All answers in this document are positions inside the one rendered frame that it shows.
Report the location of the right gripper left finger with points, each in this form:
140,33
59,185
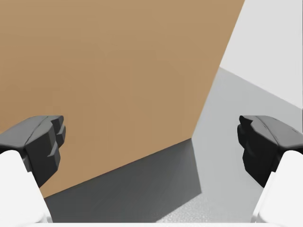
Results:
26,170

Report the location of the tall board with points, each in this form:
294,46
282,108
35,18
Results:
106,78

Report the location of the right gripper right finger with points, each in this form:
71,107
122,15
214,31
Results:
277,165

